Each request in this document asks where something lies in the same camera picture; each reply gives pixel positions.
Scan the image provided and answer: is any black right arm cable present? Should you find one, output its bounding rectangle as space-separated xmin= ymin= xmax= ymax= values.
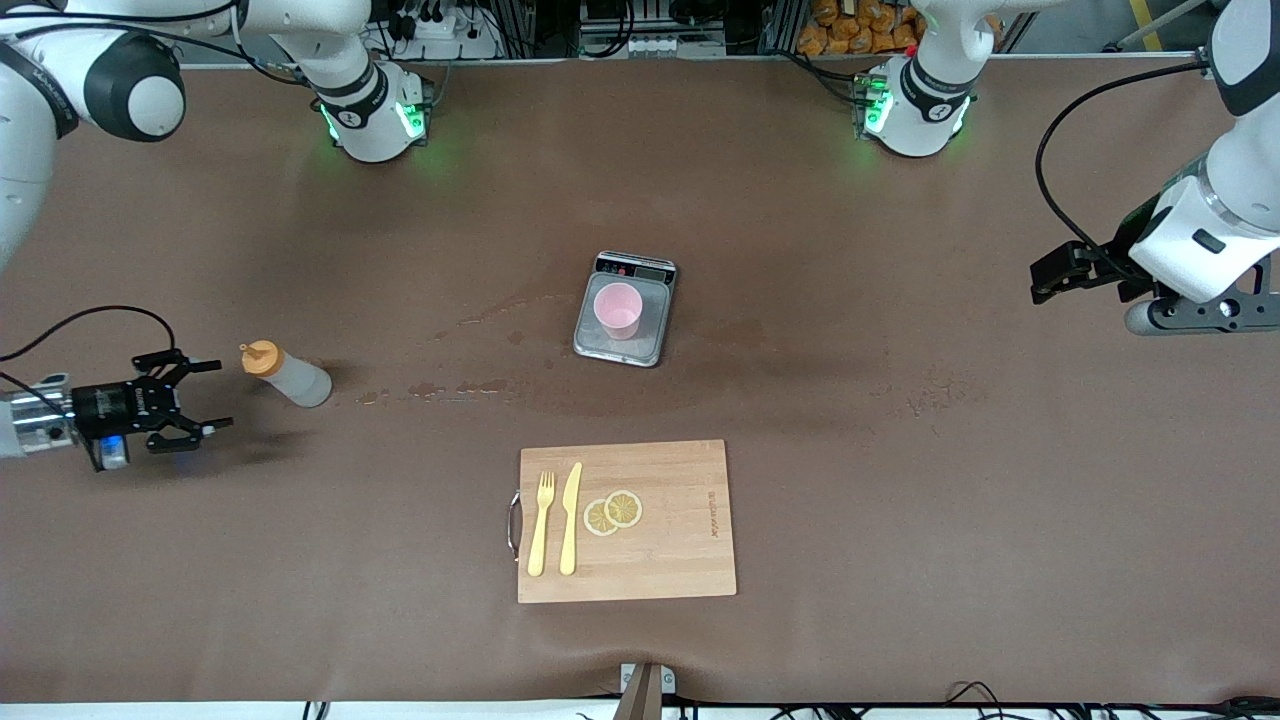
xmin=0 ymin=305 xmax=178 ymax=363

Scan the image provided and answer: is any pink plastic cup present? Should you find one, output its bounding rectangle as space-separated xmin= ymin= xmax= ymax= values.
xmin=594 ymin=282 xmax=643 ymax=341

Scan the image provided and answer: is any sauce bottle with orange cap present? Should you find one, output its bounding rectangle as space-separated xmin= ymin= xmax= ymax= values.
xmin=240 ymin=340 xmax=333 ymax=409

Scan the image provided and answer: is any wooden cutting board with handle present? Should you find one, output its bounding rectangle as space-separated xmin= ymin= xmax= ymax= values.
xmin=508 ymin=439 xmax=738 ymax=605

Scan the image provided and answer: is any yellow plastic knife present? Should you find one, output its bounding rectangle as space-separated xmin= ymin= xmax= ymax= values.
xmin=559 ymin=461 xmax=583 ymax=577

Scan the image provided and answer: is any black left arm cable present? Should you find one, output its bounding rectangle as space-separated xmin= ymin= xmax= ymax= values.
xmin=1034 ymin=55 xmax=1218 ymax=276

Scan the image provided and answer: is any black cable bundle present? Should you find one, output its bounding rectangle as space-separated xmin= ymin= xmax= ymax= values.
xmin=945 ymin=682 xmax=1280 ymax=720

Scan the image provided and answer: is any orange snack packets pile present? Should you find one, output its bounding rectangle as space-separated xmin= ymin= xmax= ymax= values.
xmin=797 ymin=0 xmax=926 ymax=56

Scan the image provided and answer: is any metal mounting bracket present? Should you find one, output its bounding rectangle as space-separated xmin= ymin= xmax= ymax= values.
xmin=619 ymin=662 xmax=677 ymax=696

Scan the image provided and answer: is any brown wedge post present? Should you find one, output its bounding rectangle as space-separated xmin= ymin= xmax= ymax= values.
xmin=612 ymin=664 xmax=664 ymax=720

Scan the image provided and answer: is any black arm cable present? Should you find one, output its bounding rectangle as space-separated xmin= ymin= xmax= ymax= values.
xmin=1034 ymin=55 xmax=1218 ymax=276
xmin=0 ymin=305 xmax=178 ymax=363

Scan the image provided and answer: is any yellow plastic fork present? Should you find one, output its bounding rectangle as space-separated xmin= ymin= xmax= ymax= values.
xmin=527 ymin=471 xmax=556 ymax=578

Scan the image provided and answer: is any white equipment rack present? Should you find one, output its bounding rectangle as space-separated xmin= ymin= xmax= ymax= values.
xmin=578 ymin=0 xmax=728 ymax=59

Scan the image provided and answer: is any silver kitchen scale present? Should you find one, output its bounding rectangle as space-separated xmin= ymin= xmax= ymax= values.
xmin=572 ymin=250 xmax=679 ymax=369

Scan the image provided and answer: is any white power strip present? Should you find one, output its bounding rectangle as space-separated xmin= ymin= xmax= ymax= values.
xmin=385 ymin=0 xmax=501 ymax=61

